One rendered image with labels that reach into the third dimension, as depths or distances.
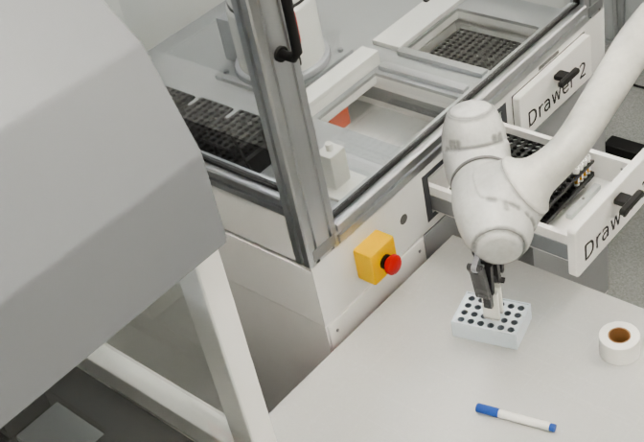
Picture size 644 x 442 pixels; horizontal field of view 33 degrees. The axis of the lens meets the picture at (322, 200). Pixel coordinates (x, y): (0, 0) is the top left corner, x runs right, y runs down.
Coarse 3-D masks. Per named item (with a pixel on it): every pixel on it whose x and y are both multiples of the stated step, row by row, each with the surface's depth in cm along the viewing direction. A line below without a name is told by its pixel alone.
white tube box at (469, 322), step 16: (464, 304) 203; (480, 304) 202; (512, 304) 201; (528, 304) 199; (464, 320) 199; (480, 320) 199; (496, 320) 198; (512, 320) 197; (528, 320) 200; (464, 336) 200; (480, 336) 198; (496, 336) 196; (512, 336) 194
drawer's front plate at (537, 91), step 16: (576, 48) 241; (560, 64) 238; (576, 64) 243; (544, 80) 235; (576, 80) 245; (528, 96) 231; (544, 96) 237; (560, 96) 242; (528, 112) 233; (544, 112) 239; (528, 128) 236
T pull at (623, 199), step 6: (636, 192) 201; (642, 192) 201; (618, 198) 201; (624, 198) 200; (630, 198) 200; (636, 198) 200; (618, 204) 201; (624, 204) 199; (630, 204) 199; (624, 210) 198; (630, 210) 199
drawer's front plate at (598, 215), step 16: (640, 160) 206; (624, 176) 203; (640, 176) 207; (608, 192) 200; (624, 192) 204; (592, 208) 197; (608, 208) 200; (576, 224) 194; (592, 224) 197; (608, 224) 203; (624, 224) 208; (576, 240) 194; (608, 240) 205; (576, 256) 196; (592, 256) 202; (576, 272) 199
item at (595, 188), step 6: (594, 186) 215; (600, 186) 215; (588, 192) 213; (594, 192) 214; (582, 198) 212; (588, 198) 212; (576, 204) 211; (582, 204) 211; (570, 210) 210; (576, 210) 210; (570, 216) 209
